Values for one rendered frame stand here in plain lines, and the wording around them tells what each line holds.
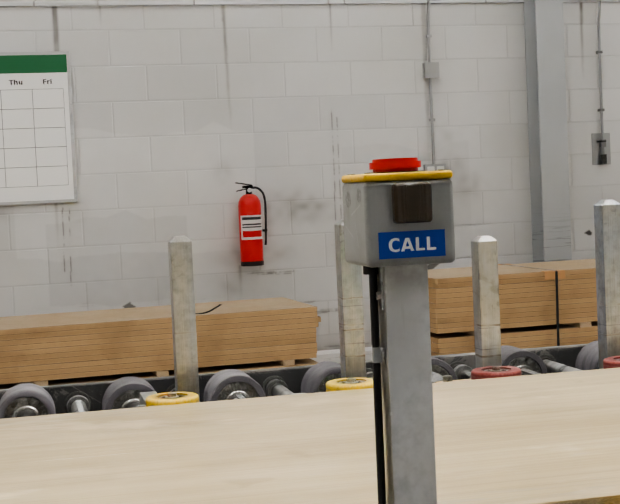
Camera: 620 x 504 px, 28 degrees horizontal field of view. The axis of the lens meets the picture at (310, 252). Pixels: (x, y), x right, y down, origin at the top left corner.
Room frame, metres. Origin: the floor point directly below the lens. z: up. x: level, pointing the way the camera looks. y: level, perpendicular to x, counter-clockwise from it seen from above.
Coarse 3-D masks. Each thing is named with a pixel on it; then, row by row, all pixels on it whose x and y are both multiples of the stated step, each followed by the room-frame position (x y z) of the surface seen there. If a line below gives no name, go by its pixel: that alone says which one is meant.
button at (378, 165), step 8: (376, 160) 0.96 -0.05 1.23; (384, 160) 0.96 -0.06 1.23; (392, 160) 0.95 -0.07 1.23; (400, 160) 0.95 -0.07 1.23; (408, 160) 0.96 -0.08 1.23; (416, 160) 0.96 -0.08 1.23; (376, 168) 0.96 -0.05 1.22; (384, 168) 0.95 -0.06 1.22; (392, 168) 0.95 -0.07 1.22; (400, 168) 0.95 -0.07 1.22; (408, 168) 0.96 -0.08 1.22; (416, 168) 0.96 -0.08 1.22
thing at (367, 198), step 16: (352, 176) 0.96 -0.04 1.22; (368, 176) 0.93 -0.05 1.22; (384, 176) 0.93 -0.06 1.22; (400, 176) 0.94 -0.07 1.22; (416, 176) 0.94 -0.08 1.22; (432, 176) 0.94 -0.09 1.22; (448, 176) 0.94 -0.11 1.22; (352, 192) 0.96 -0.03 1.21; (368, 192) 0.93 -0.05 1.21; (384, 192) 0.93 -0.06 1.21; (432, 192) 0.94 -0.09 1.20; (448, 192) 0.94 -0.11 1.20; (352, 208) 0.97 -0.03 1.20; (368, 208) 0.93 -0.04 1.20; (384, 208) 0.93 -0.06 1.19; (432, 208) 0.94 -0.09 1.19; (448, 208) 0.94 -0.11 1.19; (352, 224) 0.97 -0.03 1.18; (368, 224) 0.93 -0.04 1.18; (384, 224) 0.93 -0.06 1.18; (400, 224) 0.94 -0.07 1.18; (416, 224) 0.94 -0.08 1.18; (432, 224) 0.94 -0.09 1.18; (448, 224) 0.94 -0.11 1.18; (352, 240) 0.97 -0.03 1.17; (368, 240) 0.93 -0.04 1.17; (448, 240) 0.94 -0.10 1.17; (352, 256) 0.97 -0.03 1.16; (368, 256) 0.93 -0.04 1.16; (432, 256) 0.94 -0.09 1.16; (448, 256) 0.94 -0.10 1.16; (368, 272) 0.96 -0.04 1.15
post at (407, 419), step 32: (384, 288) 0.95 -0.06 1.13; (416, 288) 0.96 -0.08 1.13; (384, 320) 0.95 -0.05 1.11; (416, 320) 0.96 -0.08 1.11; (384, 352) 0.96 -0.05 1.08; (416, 352) 0.96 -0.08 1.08; (384, 384) 0.96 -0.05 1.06; (416, 384) 0.95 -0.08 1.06; (384, 416) 0.97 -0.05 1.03; (416, 416) 0.95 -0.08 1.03; (384, 448) 0.97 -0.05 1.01; (416, 448) 0.95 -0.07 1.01; (384, 480) 0.97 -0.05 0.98; (416, 480) 0.95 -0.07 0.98
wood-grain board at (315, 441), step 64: (448, 384) 1.91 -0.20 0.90; (512, 384) 1.88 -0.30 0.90; (576, 384) 1.85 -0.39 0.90; (0, 448) 1.57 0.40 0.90; (64, 448) 1.55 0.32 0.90; (128, 448) 1.53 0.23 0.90; (192, 448) 1.52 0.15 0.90; (256, 448) 1.50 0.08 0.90; (320, 448) 1.48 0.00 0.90; (448, 448) 1.45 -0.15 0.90; (512, 448) 1.43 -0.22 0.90; (576, 448) 1.42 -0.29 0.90
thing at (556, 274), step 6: (498, 264) 8.00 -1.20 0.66; (504, 264) 7.96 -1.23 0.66; (552, 270) 7.29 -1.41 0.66; (558, 270) 7.27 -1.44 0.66; (564, 270) 7.27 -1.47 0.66; (546, 276) 7.24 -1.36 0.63; (552, 276) 7.25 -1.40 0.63; (558, 276) 7.26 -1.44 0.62; (564, 276) 7.27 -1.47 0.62; (558, 306) 7.26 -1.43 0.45; (558, 312) 7.26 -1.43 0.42; (558, 318) 7.26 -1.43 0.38; (558, 324) 7.26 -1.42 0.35; (558, 330) 7.26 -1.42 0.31; (558, 336) 7.26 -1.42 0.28; (558, 342) 7.26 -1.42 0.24
